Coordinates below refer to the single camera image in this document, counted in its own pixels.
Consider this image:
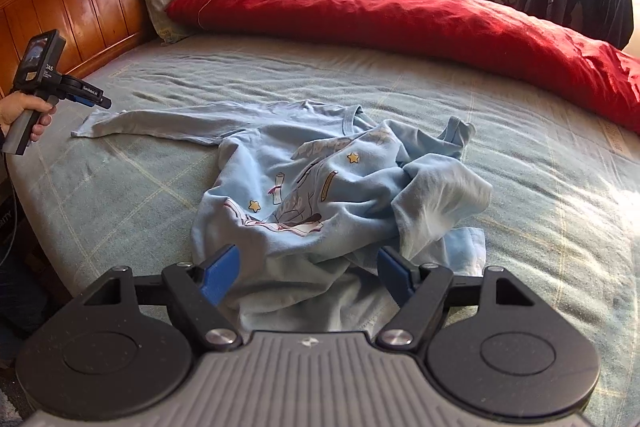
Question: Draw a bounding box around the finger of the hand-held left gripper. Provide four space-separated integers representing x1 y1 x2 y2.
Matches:
70 93 114 110

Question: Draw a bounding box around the light blue long-sleeve shirt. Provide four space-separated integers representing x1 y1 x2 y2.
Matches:
71 99 493 343

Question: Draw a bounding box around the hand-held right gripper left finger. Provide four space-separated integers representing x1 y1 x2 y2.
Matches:
82 244 243 351

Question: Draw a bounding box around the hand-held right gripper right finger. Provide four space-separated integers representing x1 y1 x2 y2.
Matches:
376 246 538 351

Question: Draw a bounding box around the grey-green checked bed sheet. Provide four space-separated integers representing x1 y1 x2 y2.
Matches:
5 27 640 408

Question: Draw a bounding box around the person's left hand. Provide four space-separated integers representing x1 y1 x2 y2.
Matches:
0 93 57 142

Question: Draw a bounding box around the red duvet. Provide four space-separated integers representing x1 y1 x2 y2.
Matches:
165 0 640 135

